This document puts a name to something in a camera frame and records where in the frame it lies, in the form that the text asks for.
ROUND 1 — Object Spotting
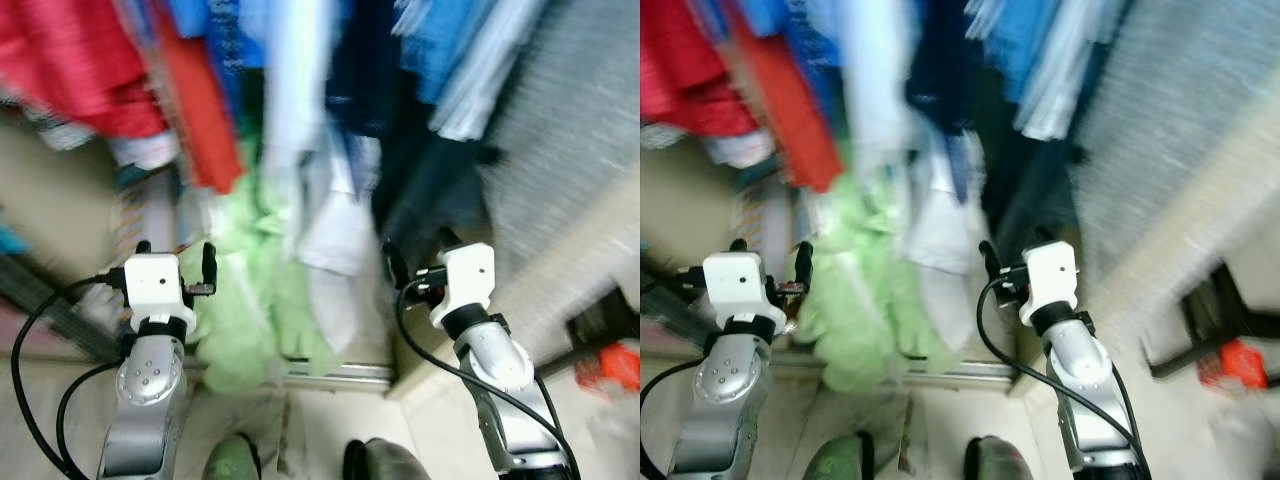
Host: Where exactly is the silver right robot leg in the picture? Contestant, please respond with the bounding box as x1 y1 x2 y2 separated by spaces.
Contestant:
965 435 1036 480
342 438 433 480

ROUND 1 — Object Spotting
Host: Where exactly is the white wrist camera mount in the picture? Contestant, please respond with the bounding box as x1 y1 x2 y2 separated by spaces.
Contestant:
430 243 497 329
122 253 198 331
702 252 786 331
1020 241 1081 326

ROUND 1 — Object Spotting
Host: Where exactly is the grey hanging garment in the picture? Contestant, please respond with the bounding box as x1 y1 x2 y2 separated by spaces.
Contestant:
430 0 551 143
1015 0 1131 143

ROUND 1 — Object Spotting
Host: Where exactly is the pale blue hanging garment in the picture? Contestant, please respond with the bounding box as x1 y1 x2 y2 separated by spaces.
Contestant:
262 0 383 353
838 0 986 353

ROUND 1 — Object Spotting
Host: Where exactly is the silver left robot leg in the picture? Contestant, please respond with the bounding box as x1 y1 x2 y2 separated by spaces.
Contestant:
803 433 876 480
202 433 263 480

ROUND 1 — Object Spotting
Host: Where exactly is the red hanging garment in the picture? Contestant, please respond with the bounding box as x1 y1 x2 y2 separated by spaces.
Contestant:
0 0 169 139
640 0 761 139

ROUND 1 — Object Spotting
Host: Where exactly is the small orange object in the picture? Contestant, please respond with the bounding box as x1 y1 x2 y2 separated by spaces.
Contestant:
578 342 641 393
1198 338 1271 391

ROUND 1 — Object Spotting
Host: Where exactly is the orange-red hanging garment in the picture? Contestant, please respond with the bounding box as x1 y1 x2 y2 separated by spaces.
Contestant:
150 10 246 196
730 10 846 194

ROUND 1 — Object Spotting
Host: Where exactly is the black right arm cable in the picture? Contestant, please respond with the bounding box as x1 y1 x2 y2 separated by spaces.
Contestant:
975 275 1153 480
395 278 583 480

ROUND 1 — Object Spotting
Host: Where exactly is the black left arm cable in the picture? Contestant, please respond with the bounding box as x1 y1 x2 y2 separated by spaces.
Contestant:
640 268 706 480
10 272 126 480

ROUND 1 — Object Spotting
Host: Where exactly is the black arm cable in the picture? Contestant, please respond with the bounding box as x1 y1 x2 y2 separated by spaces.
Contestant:
975 275 1153 480
10 272 126 480
640 268 706 480
395 278 583 480

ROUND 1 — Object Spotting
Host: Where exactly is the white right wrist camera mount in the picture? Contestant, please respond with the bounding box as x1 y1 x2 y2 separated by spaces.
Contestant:
1020 241 1081 326
430 243 497 329

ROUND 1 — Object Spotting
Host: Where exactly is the blue denim garment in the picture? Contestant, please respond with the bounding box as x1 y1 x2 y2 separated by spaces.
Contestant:
968 0 1066 106
395 0 501 106

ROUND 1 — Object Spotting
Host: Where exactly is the light green hanging garment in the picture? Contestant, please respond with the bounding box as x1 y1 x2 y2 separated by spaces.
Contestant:
795 165 961 394
195 165 341 394

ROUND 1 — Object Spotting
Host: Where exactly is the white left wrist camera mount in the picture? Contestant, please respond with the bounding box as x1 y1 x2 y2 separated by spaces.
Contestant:
122 253 198 331
702 252 786 331

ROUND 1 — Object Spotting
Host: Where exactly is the silver robot leg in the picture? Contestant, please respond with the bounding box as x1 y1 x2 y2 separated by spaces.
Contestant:
202 433 263 480
965 435 1036 480
342 438 433 480
803 433 876 480

